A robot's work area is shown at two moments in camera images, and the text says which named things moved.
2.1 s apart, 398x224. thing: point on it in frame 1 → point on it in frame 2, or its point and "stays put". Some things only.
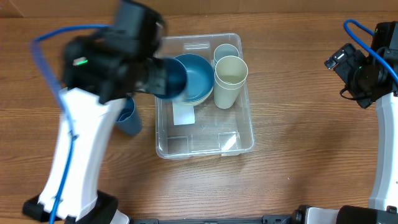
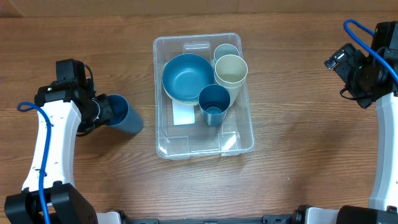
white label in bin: (183, 113) stays put
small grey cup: (225, 50) stays put
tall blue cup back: (176, 78) → (214, 100)
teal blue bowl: (200, 76) stays put
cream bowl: (195, 102) → (180, 106)
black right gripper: (341, 61) stays put
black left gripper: (158, 83) → (88, 127)
